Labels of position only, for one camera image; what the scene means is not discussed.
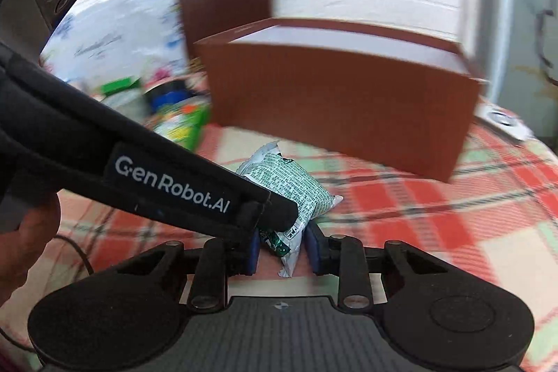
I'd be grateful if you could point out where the red plaid bed sheet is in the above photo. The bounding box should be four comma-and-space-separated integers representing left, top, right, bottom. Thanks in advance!
1, 124, 557, 371

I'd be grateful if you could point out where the small green box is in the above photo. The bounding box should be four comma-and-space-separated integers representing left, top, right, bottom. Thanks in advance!
99, 76, 141, 96

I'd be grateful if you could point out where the green white snack packet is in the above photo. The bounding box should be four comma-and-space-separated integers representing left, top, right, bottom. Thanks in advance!
236, 141, 343, 279

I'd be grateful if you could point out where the person's left hand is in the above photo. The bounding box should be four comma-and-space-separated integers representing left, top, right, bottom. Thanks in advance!
1, 192, 61, 305

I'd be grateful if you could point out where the glass door with drawing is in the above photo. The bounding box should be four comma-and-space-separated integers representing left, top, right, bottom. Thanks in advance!
478, 0, 557, 141

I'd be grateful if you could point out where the white round device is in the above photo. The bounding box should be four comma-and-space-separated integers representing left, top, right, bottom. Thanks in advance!
475, 103, 534, 144

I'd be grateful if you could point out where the brown cardboard storage box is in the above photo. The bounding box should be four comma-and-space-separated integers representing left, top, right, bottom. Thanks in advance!
195, 18, 484, 181

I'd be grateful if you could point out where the green printed carton box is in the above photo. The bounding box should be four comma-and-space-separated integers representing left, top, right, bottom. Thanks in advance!
153, 102, 210, 152

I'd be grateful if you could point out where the floral white plastic bag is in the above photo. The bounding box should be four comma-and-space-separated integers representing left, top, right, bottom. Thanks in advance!
41, 0, 187, 92

